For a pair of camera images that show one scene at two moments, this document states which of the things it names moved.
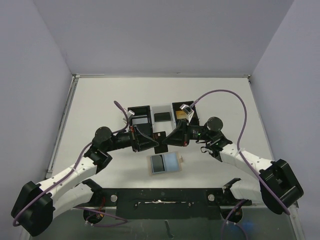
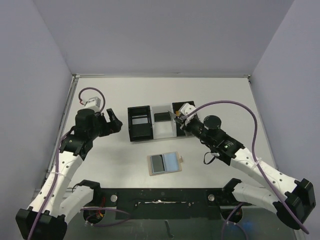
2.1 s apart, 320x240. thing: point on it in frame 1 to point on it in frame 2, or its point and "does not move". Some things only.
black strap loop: x=201 y=150 to x=204 y=158
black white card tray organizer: x=163 y=118 does not move
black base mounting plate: x=169 y=204 does not move
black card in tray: x=162 y=117 does not move
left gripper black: x=144 y=142 to x=113 y=126
